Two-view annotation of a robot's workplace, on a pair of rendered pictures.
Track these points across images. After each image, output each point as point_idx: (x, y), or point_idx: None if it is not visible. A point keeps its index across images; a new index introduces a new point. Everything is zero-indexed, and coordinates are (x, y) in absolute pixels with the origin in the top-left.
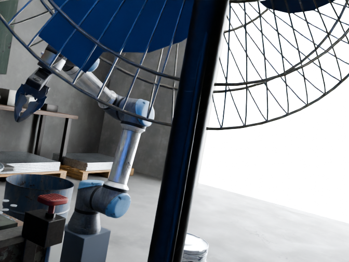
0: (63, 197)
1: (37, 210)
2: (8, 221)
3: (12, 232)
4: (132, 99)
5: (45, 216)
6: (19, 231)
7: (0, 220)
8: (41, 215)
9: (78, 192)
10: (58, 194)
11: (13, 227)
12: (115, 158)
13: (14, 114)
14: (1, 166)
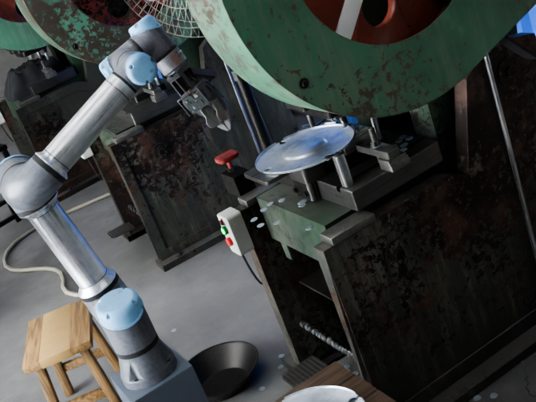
0: (218, 155)
1: (239, 174)
2: (263, 195)
3: (262, 187)
4: (23, 158)
5: (235, 168)
6: (256, 190)
7: (269, 195)
8: (238, 169)
9: (145, 311)
10: (220, 158)
11: (261, 191)
12: (86, 242)
13: (230, 120)
14: (257, 167)
